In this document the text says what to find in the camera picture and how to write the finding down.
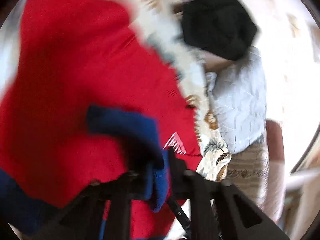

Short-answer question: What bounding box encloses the red and navy boys sweater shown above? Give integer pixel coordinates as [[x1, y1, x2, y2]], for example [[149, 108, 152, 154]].
[[1, 0, 201, 239]]

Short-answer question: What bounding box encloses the striped floral brown cushion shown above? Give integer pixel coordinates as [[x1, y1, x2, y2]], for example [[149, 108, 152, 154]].
[[227, 142, 269, 208]]

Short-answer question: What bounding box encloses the brown and pink headboard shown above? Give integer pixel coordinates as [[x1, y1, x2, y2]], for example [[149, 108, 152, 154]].
[[263, 120, 286, 223]]

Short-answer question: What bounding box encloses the grey quilted pillow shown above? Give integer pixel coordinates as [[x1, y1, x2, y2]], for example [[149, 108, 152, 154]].
[[206, 47, 266, 154]]

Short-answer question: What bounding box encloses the black garment pile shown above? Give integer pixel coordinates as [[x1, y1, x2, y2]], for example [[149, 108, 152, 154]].
[[181, 0, 258, 61]]

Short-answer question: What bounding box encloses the leaf pattern beige blanket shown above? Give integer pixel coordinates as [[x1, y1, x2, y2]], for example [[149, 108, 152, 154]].
[[92, 0, 232, 183]]

